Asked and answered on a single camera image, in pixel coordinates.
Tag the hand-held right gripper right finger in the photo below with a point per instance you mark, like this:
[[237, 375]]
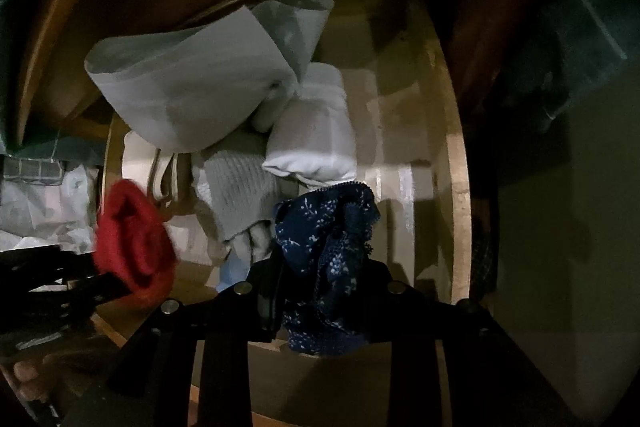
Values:
[[380, 297]]

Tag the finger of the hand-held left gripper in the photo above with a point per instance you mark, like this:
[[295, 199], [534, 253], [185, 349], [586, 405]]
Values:
[[45, 259], [85, 292]]

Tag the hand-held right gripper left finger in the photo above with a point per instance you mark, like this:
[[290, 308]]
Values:
[[265, 307]]

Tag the blue floral underwear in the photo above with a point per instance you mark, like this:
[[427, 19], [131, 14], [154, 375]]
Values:
[[325, 257]]

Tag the red underwear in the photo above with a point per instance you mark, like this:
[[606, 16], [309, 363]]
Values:
[[130, 237]]

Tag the wooden drawer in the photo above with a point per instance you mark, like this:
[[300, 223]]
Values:
[[400, 187]]

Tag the grey ribbed knit cloth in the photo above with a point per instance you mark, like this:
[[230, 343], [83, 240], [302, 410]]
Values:
[[235, 197]]

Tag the white towel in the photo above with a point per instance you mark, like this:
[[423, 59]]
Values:
[[310, 142]]

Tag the cream underwear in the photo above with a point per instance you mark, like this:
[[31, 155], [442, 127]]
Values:
[[137, 162]]

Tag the person's left hand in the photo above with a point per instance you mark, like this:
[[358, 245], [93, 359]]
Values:
[[25, 374]]

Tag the light blue cloth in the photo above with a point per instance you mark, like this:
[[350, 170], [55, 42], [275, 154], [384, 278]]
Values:
[[232, 272]]

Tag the white printed sheet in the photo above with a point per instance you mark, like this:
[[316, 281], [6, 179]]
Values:
[[40, 207]]

